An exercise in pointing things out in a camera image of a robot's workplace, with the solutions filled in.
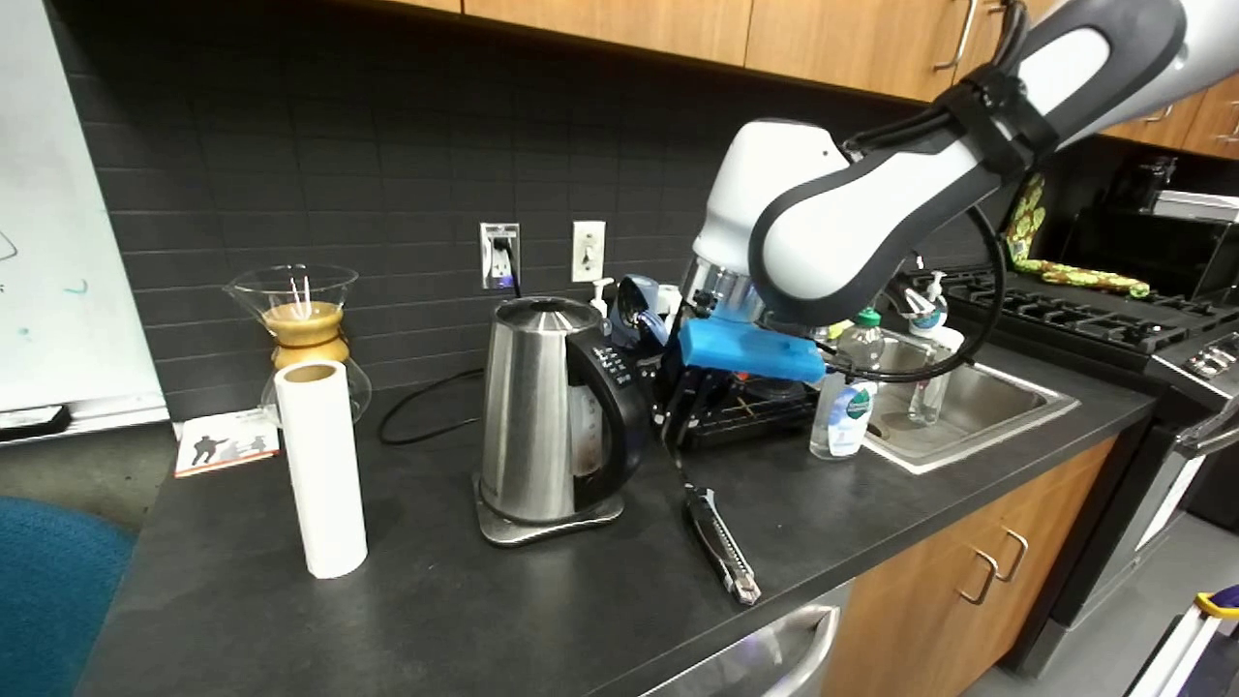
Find yellow green oven mitt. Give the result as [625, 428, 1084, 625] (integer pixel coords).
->
[1002, 172, 1154, 299]

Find black wire dish rack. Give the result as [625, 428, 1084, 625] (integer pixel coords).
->
[613, 307, 818, 447]

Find white wall outlet with plug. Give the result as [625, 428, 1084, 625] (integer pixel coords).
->
[479, 219, 518, 290]

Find stainless steel electric kettle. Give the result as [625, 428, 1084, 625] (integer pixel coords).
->
[472, 294, 654, 547]

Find white whiteboard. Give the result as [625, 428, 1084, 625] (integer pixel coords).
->
[0, 0, 165, 433]

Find clear dish soap bottle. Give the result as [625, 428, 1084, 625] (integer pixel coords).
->
[811, 310, 887, 461]

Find upper wooden cabinets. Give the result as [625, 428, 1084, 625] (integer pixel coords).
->
[320, 0, 1239, 166]

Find small printed card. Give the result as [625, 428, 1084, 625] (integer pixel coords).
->
[174, 410, 279, 481]

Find black kettle power cord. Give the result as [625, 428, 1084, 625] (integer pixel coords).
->
[373, 362, 487, 454]

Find stainless steel sink basin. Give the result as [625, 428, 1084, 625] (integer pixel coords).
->
[864, 362, 1078, 474]

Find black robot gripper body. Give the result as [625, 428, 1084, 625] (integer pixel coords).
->
[663, 367, 719, 443]

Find white paper towel roll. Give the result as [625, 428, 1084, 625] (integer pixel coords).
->
[274, 361, 367, 579]

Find black gas stove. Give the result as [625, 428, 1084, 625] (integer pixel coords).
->
[946, 272, 1239, 415]

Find blue chair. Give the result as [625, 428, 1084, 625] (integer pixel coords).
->
[0, 494, 133, 697]

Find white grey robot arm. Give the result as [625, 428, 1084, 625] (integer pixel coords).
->
[657, 0, 1239, 438]

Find chrome kitchen faucet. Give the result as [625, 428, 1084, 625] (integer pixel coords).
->
[898, 272, 947, 335]

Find glass pour over coffee maker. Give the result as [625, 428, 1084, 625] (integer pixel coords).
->
[223, 259, 373, 419]

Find lower wooden cabinets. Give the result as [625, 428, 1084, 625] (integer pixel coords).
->
[821, 438, 1116, 697]

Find wooden cabinets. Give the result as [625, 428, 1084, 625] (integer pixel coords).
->
[821, 438, 1116, 697]
[320, 0, 1239, 166]

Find blue white cloth in rack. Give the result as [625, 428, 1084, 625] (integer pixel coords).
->
[605, 276, 680, 350]

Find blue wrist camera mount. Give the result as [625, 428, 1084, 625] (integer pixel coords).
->
[678, 312, 825, 384]

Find stainless steel dishwasher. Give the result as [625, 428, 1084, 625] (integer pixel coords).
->
[639, 585, 851, 697]

